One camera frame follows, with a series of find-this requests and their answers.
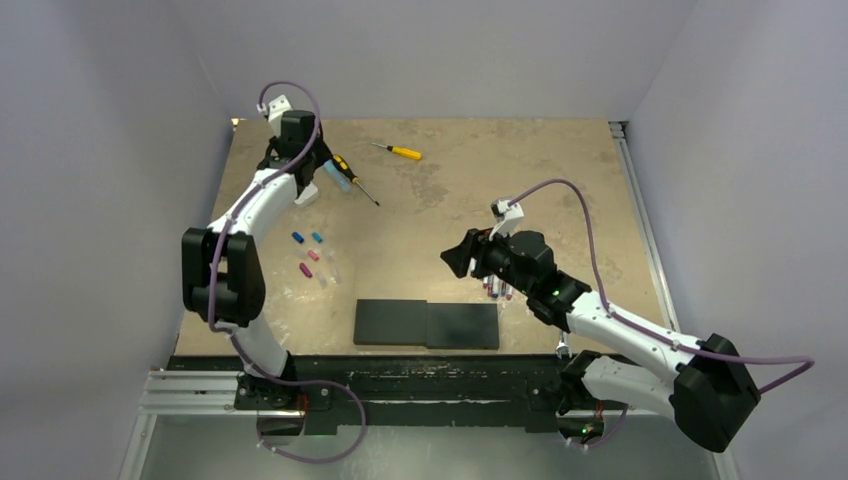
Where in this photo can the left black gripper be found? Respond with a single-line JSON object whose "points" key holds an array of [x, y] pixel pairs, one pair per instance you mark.
{"points": [[321, 153]]}

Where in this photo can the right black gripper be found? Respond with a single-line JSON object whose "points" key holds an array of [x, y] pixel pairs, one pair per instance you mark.
{"points": [[459, 256]]}

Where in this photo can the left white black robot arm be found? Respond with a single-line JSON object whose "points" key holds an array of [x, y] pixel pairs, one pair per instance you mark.
{"points": [[222, 278]]}

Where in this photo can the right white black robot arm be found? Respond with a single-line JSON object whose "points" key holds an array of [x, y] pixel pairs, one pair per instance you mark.
{"points": [[700, 384]]}

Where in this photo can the black yellow screwdriver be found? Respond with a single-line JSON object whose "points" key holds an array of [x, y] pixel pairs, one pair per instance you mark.
{"points": [[343, 167]]}

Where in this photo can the white square box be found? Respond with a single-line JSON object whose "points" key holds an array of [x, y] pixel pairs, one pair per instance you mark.
{"points": [[307, 196]]}

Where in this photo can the black rectangular block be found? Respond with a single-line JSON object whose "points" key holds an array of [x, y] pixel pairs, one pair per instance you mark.
{"points": [[418, 323]]}

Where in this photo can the silver wrench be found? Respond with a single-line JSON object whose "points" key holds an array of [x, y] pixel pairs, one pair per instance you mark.
{"points": [[563, 349]]}

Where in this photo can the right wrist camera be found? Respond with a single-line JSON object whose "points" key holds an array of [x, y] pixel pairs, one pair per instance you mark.
{"points": [[508, 214]]}

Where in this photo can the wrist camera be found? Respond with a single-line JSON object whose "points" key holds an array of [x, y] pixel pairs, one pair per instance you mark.
{"points": [[508, 214], [273, 112]]}

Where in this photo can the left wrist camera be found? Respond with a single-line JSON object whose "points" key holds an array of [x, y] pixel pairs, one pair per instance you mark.
{"points": [[273, 112]]}

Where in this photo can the yellow handle screwdriver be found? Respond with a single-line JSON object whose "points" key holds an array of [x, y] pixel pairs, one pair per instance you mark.
{"points": [[400, 151]]}

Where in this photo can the black base frame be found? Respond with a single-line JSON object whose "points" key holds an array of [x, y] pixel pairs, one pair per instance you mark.
{"points": [[525, 391]]}

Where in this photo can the aluminium side rail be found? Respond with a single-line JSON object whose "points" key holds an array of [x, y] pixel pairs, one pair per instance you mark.
{"points": [[617, 130]]}

